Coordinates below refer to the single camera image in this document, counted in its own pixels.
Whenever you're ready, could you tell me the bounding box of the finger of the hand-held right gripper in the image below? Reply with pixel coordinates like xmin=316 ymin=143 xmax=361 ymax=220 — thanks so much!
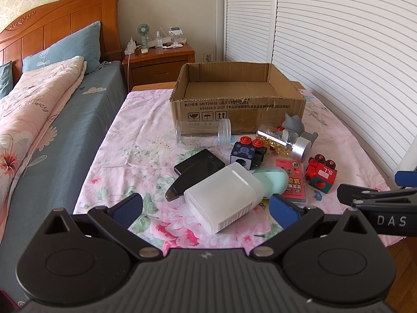
xmin=394 ymin=170 xmax=417 ymax=190
xmin=337 ymin=184 xmax=417 ymax=207

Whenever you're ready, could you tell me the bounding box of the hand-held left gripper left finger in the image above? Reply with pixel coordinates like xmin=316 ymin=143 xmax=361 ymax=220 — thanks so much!
xmin=44 ymin=193 xmax=163 ymax=262

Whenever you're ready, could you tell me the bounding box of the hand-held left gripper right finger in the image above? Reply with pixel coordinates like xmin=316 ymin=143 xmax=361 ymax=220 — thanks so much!
xmin=250 ymin=194 xmax=375 ymax=263

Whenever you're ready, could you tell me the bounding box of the red packet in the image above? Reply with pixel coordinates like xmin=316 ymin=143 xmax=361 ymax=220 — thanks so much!
xmin=275 ymin=158 xmax=309 ymax=204

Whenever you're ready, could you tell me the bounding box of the mint green rounded case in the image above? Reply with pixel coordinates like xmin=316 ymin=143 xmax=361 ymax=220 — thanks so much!
xmin=252 ymin=166 xmax=290 ymax=199

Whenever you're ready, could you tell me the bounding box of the red toy cube car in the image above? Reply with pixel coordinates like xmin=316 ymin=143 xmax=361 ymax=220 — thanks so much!
xmin=304 ymin=155 xmax=338 ymax=194

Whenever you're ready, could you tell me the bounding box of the glossy black case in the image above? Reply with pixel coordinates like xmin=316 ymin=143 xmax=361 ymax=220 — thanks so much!
xmin=165 ymin=168 xmax=209 ymax=202

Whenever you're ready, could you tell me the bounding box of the white plastic container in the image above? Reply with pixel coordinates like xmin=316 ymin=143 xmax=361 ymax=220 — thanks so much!
xmin=184 ymin=163 xmax=265 ymax=234

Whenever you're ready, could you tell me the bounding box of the brown cardboard box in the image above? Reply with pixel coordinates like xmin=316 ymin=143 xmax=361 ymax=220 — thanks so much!
xmin=169 ymin=62 xmax=307 ymax=135

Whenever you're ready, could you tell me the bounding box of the black and blue toy cube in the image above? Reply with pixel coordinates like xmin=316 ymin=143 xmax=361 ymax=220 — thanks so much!
xmin=230 ymin=136 xmax=268 ymax=170

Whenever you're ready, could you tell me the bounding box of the bottle of yellow capsules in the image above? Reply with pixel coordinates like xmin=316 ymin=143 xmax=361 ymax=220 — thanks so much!
xmin=256 ymin=125 xmax=314 ymax=159

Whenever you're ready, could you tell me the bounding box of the black power bank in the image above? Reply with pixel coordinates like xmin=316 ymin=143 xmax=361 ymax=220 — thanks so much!
xmin=174 ymin=148 xmax=225 ymax=177

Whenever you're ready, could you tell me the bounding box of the grey toy figure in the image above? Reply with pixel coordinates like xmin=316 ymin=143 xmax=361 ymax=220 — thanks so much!
xmin=281 ymin=113 xmax=319 ymax=144

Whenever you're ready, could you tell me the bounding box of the clear plastic jar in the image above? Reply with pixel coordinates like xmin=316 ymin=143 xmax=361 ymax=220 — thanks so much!
xmin=175 ymin=119 xmax=233 ymax=147

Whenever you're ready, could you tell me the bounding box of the blue bed sheet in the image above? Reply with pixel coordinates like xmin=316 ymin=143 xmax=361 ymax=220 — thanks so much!
xmin=0 ymin=60 xmax=128 ymax=304

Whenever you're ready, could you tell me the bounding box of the white louvered closet door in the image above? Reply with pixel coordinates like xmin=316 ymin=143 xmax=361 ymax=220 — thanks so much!
xmin=272 ymin=0 xmax=417 ymax=183
xmin=225 ymin=0 xmax=278 ymax=64

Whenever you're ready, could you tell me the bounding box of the wooden nightstand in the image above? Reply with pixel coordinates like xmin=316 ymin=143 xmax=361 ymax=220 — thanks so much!
xmin=122 ymin=42 xmax=196 ymax=94

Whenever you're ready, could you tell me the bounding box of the pink floral blanket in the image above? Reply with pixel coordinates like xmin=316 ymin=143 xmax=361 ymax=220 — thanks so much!
xmin=0 ymin=55 xmax=88 ymax=233

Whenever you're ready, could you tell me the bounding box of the large blue floral pillow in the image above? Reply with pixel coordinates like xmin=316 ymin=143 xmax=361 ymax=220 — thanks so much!
xmin=22 ymin=20 xmax=102 ymax=74

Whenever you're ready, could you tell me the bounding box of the small blue floral pillow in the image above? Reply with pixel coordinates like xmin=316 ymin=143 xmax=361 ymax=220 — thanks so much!
xmin=0 ymin=60 xmax=14 ymax=100

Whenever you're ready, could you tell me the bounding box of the small green desk fan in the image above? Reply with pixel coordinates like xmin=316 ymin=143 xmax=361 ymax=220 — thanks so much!
xmin=136 ymin=23 xmax=151 ymax=50

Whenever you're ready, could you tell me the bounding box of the white phone stand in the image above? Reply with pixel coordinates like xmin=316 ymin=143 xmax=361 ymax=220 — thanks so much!
xmin=168 ymin=24 xmax=185 ymax=48

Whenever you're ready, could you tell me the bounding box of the wooden bed headboard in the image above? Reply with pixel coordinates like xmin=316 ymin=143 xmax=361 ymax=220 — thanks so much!
xmin=0 ymin=0 xmax=123 ymax=72

